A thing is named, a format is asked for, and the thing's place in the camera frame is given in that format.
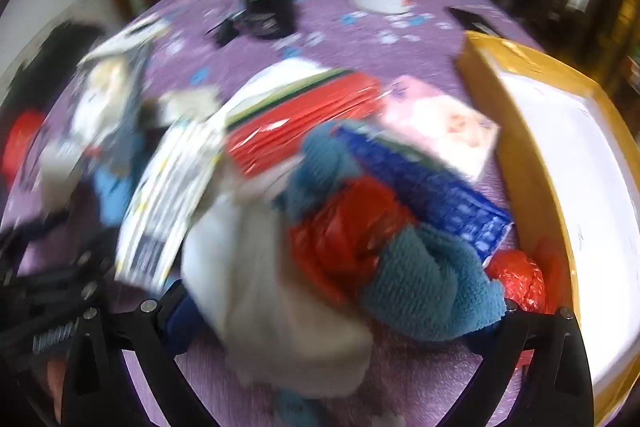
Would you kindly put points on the white striped packet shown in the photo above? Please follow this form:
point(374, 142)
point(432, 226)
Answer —
point(165, 197)

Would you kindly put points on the red packet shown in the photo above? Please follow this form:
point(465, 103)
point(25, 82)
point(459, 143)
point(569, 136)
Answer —
point(300, 127)

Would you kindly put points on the white fluffy cloth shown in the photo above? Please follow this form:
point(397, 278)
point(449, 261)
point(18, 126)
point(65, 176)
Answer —
point(270, 297)

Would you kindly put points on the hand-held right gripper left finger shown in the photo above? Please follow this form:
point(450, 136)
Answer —
point(177, 324)

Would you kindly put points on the black capacitor box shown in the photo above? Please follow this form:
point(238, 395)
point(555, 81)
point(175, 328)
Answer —
point(226, 33)

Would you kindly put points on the black phone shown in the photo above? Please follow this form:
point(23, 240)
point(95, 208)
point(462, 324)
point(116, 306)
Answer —
point(465, 18)

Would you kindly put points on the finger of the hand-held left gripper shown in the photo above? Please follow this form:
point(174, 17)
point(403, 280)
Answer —
point(60, 284)
point(65, 242)

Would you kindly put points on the white green edged packet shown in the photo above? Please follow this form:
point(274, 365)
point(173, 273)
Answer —
point(282, 79)

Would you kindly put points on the blue patterned packet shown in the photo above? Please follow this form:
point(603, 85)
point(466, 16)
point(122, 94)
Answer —
point(440, 202)

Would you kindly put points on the teal fluffy towel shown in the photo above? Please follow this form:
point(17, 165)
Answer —
point(430, 292)

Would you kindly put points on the pink tissue pack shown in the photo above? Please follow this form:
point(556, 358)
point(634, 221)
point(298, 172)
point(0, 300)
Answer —
point(440, 127)

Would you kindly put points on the purple floral tablecloth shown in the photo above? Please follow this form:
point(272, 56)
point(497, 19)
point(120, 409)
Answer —
point(350, 47)

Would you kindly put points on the blue white plastic packet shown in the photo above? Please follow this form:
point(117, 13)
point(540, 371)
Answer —
point(107, 107)

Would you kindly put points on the black bag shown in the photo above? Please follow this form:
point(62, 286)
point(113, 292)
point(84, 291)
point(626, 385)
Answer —
point(55, 52)

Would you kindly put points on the red box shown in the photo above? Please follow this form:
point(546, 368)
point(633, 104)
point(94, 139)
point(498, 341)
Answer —
point(22, 142)

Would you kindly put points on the black electric motor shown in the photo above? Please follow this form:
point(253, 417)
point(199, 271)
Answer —
point(267, 12)

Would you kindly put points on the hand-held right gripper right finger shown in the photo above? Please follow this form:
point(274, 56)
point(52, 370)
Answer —
point(500, 337)

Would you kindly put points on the red plastic bag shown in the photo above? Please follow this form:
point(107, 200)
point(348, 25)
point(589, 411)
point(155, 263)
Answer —
point(345, 242)
point(515, 277)

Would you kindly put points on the yellow cardboard box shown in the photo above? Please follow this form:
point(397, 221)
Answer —
point(560, 167)

